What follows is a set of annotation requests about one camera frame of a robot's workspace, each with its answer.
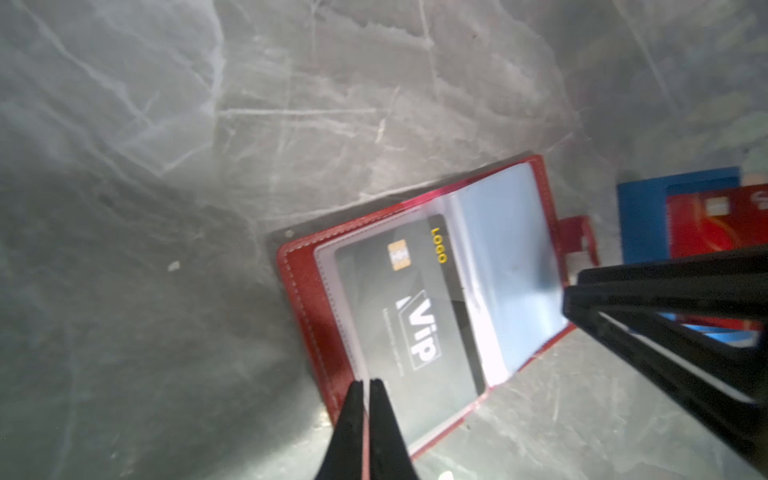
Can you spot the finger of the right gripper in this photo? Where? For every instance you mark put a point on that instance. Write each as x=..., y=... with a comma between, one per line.
x=625, y=309

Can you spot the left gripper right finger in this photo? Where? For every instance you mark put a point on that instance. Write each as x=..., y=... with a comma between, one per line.
x=388, y=455

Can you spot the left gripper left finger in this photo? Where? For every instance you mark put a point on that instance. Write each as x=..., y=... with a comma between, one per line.
x=344, y=456

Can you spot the red credit card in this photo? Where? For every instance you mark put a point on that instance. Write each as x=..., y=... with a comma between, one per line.
x=724, y=231

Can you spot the black VIP card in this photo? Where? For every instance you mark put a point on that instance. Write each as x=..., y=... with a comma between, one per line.
x=399, y=300

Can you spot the red leather card holder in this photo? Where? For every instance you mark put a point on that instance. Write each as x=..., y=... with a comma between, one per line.
x=515, y=257

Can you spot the blue card tray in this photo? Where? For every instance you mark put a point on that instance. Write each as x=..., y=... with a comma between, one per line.
x=643, y=211

